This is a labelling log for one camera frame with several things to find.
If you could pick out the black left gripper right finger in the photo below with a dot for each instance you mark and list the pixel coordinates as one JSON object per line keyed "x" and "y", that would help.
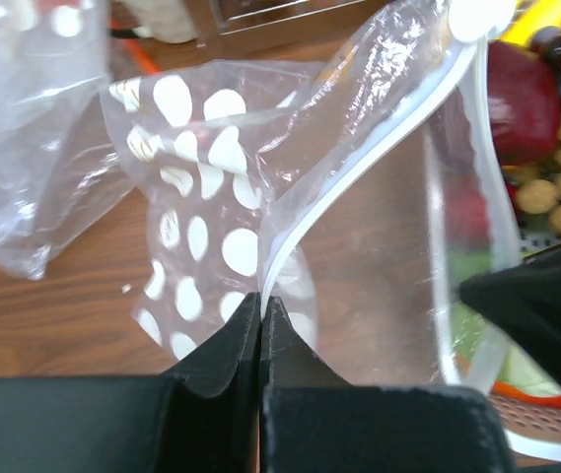
{"x": 313, "y": 420}

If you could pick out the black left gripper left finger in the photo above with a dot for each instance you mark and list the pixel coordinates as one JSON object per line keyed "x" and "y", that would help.
{"x": 197, "y": 416}

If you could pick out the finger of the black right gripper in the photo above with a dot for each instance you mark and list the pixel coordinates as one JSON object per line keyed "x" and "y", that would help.
{"x": 524, "y": 302}

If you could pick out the clear polka dot zip bag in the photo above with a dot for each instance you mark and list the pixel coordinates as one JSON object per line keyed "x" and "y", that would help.
{"x": 324, "y": 185}

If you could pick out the orange red pepper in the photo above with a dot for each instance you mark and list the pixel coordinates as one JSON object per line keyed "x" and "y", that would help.
{"x": 506, "y": 390}

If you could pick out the small red strawberry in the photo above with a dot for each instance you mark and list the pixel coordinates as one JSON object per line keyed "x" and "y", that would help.
{"x": 465, "y": 215}

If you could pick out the white perforated fruit tray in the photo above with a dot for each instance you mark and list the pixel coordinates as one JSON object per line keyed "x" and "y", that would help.
{"x": 532, "y": 430}

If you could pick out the dark red apple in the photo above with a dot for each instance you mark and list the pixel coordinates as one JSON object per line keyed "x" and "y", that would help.
{"x": 524, "y": 105}

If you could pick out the small yellow banana bunch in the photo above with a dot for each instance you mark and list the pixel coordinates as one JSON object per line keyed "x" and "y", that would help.
{"x": 530, "y": 17}

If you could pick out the pile of clear plastic bags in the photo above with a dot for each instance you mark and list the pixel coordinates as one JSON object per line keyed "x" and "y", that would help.
{"x": 59, "y": 172}

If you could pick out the steel dish rack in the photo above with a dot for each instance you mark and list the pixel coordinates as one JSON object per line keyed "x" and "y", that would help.
{"x": 232, "y": 16}

